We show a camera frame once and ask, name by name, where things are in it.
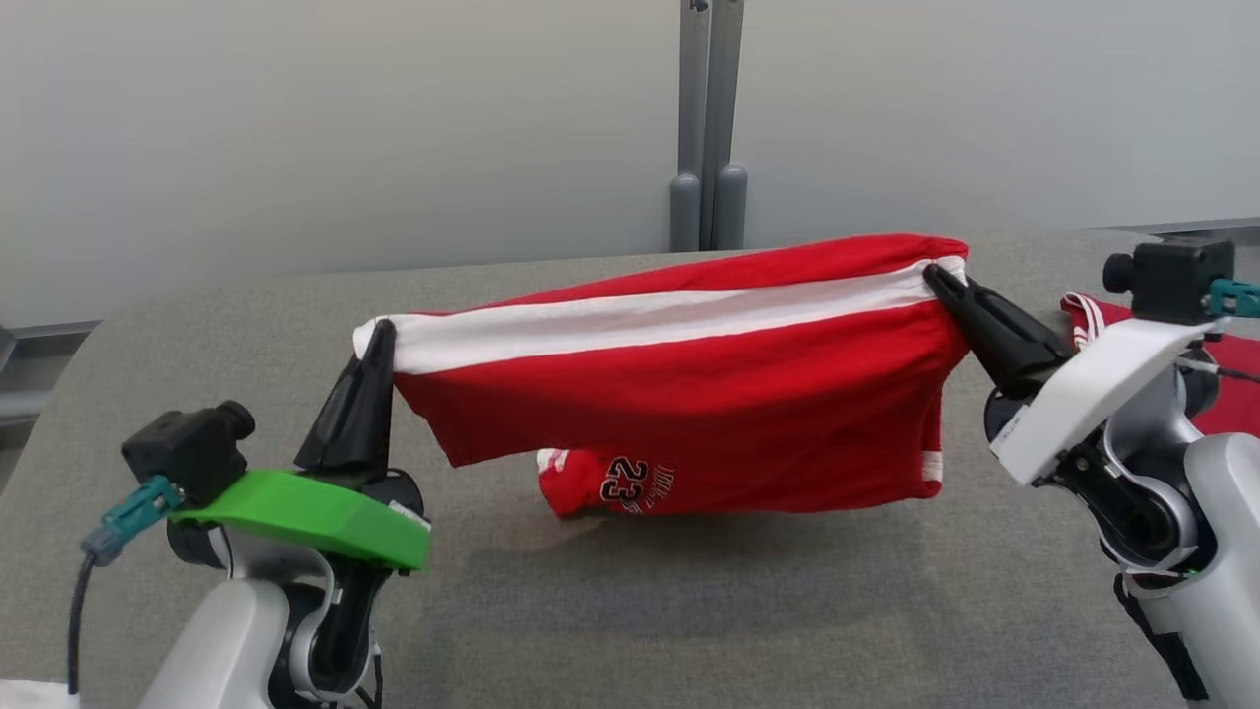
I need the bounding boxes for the black cable teal connector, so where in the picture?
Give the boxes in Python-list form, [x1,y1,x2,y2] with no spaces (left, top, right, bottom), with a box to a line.
[1176,279,1260,385]
[67,476,183,695]

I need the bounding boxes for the red Bulls 23 jersey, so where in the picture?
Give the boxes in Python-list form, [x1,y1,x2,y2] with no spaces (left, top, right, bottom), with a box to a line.
[1061,293,1260,439]

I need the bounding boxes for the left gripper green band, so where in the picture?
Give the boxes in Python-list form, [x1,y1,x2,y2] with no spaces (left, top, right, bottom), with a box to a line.
[172,320,431,572]

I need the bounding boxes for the left black cable teal connector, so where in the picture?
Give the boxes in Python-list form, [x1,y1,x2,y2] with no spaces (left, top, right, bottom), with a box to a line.
[67,476,183,695]

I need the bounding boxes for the grey partition corner frame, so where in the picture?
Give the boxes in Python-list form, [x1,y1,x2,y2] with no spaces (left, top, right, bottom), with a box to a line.
[0,320,99,426]

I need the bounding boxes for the grey partition post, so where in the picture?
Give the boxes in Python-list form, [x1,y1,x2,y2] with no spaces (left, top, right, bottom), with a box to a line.
[701,0,749,250]
[669,0,712,252]

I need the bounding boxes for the red shorts with white stripes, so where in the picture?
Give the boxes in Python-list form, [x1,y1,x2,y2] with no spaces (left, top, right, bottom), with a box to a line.
[352,233,971,518]

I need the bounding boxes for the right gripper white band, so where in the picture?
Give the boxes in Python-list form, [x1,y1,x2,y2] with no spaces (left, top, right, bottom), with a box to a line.
[925,266,1222,488]

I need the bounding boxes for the right black cable teal connector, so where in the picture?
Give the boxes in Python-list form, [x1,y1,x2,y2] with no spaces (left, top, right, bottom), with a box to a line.
[1176,279,1260,385]

